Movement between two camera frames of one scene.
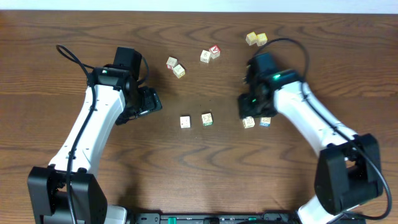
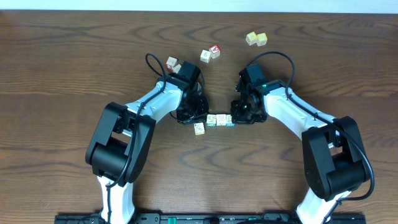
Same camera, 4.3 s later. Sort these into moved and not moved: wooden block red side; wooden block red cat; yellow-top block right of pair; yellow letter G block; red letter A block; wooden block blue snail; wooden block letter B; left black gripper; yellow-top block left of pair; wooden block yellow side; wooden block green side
Moved: wooden block blue snail; wooden block red cat; left black gripper; wooden block letter B; wooden block green side
Not moved: red letter A block; wooden block yellow side; yellow-top block right of pair; yellow letter G block; wooden block red side; yellow-top block left of pair
